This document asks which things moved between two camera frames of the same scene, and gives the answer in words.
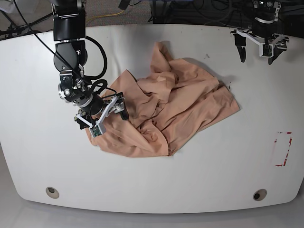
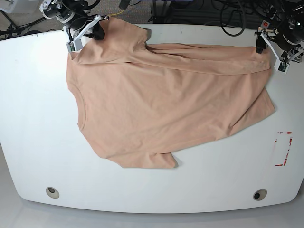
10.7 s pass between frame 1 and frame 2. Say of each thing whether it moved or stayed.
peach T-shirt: moved
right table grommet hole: stayed
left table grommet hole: stayed
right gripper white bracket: moved
